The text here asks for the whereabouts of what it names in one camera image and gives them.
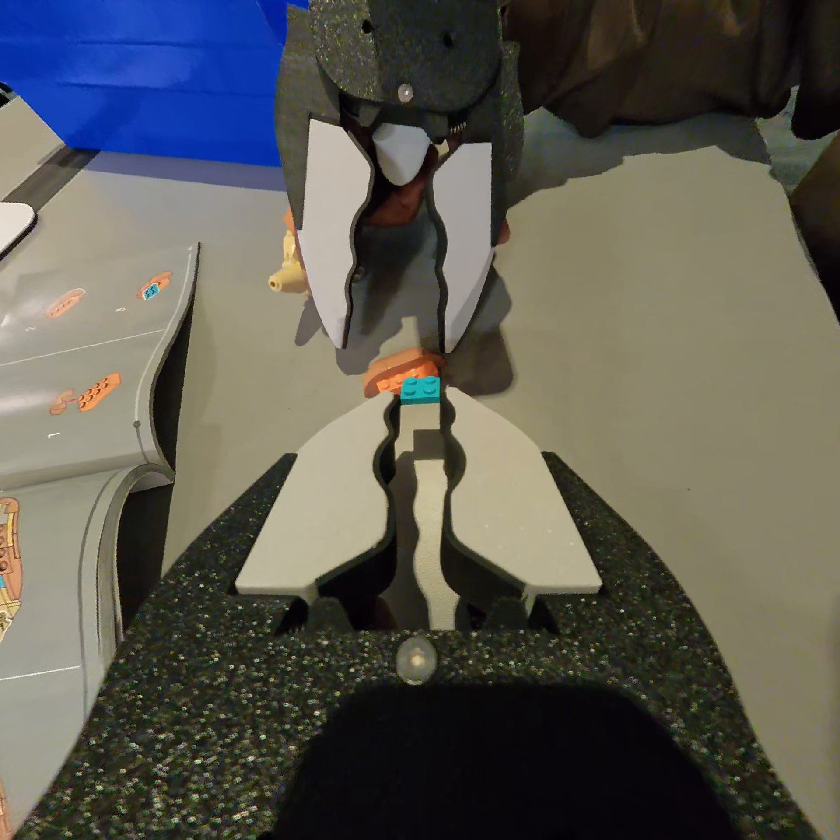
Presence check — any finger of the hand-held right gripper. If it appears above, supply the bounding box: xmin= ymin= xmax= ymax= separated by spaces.
xmin=428 ymin=141 xmax=496 ymax=358
xmin=297 ymin=117 xmax=375 ymax=350

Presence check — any grey desk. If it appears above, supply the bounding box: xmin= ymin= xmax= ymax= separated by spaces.
xmin=0 ymin=85 xmax=840 ymax=840

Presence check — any person's right forearm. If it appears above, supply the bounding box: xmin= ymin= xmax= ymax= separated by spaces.
xmin=504 ymin=0 xmax=808 ymax=140

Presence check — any white board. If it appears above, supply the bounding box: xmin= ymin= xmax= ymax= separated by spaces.
xmin=0 ymin=202 xmax=37 ymax=253

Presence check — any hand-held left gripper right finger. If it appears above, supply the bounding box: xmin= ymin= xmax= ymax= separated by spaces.
xmin=441 ymin=387 xmax=603 ymax=598

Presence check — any brown tan brick-built model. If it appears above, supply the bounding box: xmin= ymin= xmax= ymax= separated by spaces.
xmin=268 ymin=230 xmax=311 ymax=298

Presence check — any blue plastic bin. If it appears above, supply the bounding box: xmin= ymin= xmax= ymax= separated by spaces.
xmin=0 ymin=0 xmax=311 ymax=168

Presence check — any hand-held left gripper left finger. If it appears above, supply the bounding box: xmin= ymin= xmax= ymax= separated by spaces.
xmin=234 ymin=394 xmax=400 ymax=598

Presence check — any grey open instruction booklet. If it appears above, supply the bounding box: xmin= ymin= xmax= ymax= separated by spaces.
xmin=0 ymin=243 xmax=201 ymax=828

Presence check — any person's right hand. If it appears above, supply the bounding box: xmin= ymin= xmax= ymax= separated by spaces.
xmin=361 ymin=153 xmax=438 ymax=227

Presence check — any orange brick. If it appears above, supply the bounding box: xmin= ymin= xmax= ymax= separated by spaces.
xmin=375 ymin=357 xmax=442 ymax=396

